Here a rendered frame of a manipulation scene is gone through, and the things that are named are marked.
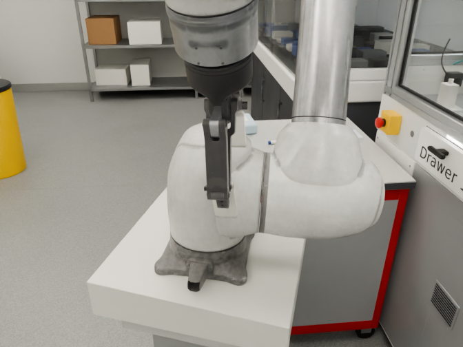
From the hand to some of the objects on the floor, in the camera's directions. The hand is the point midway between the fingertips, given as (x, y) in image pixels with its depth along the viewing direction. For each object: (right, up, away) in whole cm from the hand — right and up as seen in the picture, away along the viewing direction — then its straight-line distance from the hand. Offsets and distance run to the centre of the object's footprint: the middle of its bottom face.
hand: (231, 173), depth 58 cm
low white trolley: (+27, -57, +130) cm, 144 cm away
